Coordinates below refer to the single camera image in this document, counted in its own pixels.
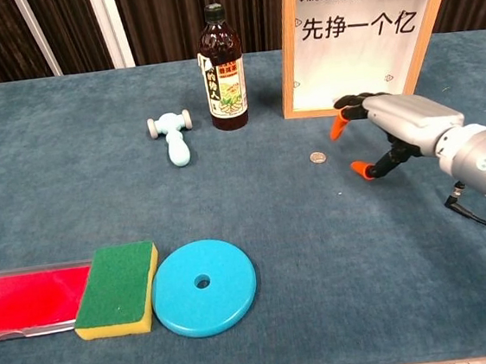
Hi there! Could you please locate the teal tablecloth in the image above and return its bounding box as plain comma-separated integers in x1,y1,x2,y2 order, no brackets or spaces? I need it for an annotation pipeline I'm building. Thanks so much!
0,28,486,364

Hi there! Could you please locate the red pad clear box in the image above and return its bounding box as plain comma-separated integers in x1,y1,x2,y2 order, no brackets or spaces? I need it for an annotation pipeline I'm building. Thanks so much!
0,259,100,342

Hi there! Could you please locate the wooden coin bank box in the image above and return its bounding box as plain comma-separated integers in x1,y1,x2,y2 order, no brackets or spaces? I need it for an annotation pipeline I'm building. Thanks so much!
271,0,467,122

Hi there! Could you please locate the dark brown pleated curtain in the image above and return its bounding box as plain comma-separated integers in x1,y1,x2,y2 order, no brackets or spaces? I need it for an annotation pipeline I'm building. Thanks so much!
0,0,486,85

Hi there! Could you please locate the white frame post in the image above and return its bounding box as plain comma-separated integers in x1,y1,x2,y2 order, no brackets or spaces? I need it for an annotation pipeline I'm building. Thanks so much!
86,0,137,72

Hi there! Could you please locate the dark tea bottle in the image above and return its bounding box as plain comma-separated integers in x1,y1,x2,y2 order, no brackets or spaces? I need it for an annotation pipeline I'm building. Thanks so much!
192,1,252,135

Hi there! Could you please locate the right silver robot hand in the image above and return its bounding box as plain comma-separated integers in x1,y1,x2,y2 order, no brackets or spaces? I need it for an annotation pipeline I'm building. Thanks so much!
325,81,471,185

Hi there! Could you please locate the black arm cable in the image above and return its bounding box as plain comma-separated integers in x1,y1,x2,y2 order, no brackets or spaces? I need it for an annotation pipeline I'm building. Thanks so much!
442,180,486,243

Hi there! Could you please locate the thin grey frame post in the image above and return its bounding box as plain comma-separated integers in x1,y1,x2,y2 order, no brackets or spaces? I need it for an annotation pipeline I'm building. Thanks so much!
14,0,64,80

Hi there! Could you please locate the blue disc with hole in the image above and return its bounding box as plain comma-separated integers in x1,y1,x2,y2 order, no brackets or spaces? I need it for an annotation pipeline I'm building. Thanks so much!
146,233,263,343

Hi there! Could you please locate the light blue toy hammer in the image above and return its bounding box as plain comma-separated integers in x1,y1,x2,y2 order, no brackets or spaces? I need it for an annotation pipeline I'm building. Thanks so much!
145,108,198,171

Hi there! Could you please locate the green yellow sponge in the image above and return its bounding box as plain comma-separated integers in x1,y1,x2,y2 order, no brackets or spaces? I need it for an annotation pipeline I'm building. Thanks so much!
66,239,168,343

